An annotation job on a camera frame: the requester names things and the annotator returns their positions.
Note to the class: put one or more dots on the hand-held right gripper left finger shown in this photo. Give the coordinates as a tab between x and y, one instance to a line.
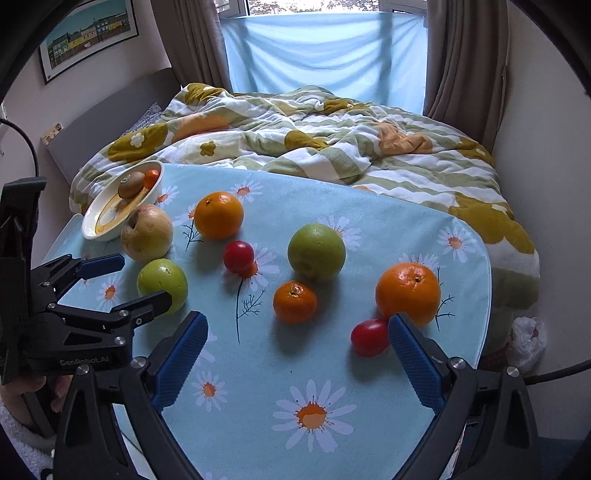
180	360

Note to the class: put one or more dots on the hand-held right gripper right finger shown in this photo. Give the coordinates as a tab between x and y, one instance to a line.
415	364

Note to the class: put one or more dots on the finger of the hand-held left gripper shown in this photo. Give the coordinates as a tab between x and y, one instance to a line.
147	305
104	264

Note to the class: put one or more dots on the green apple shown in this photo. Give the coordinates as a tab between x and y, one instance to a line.
161	277
316	252

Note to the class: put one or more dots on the white bowl yellow inside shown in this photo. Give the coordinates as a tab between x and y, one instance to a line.
106	217

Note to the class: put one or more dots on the red yellow apple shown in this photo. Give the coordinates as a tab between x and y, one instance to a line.
147	233

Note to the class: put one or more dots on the red cherry tomato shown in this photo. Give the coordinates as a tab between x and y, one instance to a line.
238	256
369	338

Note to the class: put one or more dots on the large orange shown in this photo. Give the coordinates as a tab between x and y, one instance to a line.
218	215
407	294

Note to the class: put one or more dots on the small tangerine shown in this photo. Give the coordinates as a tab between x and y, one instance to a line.
151	179
294	302

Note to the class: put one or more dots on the person's left forearm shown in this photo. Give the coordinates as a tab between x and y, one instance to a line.
18	443

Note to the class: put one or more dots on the person's left hand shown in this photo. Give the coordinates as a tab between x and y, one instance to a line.
21	397

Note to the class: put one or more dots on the brown kiwi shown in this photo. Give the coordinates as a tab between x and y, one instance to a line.
130	184

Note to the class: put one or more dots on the blue daisy print tablecloth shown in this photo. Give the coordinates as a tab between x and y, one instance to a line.
323	369

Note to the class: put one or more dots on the white plastic bag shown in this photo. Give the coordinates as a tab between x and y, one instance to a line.
526	344

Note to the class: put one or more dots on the grey headboard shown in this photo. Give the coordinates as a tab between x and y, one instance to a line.
92	124

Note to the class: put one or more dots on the grey patterned pillow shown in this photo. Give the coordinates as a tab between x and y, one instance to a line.
147	117

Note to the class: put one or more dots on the brown curtain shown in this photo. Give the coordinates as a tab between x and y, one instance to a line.
198	41
461	60

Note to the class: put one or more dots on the green yellow floral blanket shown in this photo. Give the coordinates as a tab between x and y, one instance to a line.
323	138

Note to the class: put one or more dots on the light blue window sheet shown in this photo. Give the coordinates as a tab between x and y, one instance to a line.
323	55

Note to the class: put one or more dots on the wall socket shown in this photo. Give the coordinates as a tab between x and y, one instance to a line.
51	131

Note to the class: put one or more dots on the framed wall poster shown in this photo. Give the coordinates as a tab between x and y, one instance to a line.
87	32

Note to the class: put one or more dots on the white window frame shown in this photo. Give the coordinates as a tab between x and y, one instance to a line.
233	7

